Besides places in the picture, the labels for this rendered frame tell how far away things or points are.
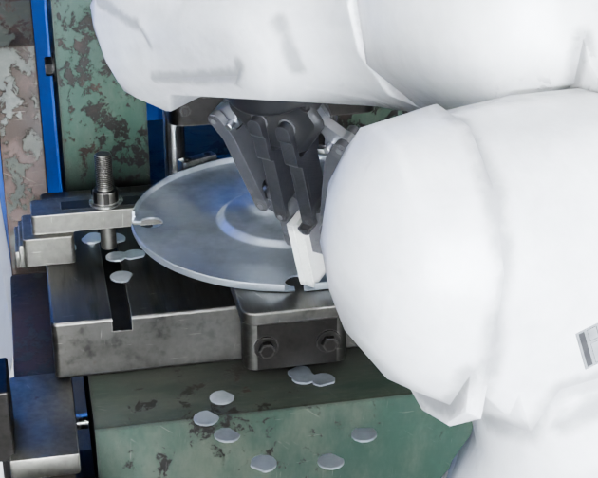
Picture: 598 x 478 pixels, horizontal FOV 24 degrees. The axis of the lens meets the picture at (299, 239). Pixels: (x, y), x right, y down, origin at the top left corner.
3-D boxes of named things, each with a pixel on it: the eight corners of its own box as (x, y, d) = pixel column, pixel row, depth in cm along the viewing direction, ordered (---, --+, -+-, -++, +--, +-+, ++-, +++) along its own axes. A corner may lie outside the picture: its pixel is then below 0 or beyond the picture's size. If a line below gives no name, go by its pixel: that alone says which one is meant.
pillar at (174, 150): (188, 193, 146) (182, 66, 140) (167, 194, 146) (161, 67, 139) (185, 184, 148) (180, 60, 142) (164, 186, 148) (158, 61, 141)
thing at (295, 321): (402, 428, 121) (407, 293, 115) (245, 447, 119) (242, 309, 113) (338, 295, 143) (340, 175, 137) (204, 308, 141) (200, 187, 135)
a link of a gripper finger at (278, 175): (261, 122, 105) (246, 119, 106) (283, 229, 113) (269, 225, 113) (287, 93, 107) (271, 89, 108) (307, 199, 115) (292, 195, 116)
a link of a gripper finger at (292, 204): (287, 203, 112) (256, 194, 114) (297, 248, 116) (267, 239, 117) (296, 192, 113) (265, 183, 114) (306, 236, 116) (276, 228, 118)
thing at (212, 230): (135, 164, 141) (135, 156, 141) (415, 155, 144) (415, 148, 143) (127, 299, 116) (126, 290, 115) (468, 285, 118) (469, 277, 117)
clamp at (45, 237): (185, 252, 140) (181, 158, 135) (17, 267, 137) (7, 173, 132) (177, 228, 145) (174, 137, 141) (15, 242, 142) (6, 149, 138)
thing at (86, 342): (513, 332, 138) (516, 279, 135) (55, 379, 130) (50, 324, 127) (427, 208, 164) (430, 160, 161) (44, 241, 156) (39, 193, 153)
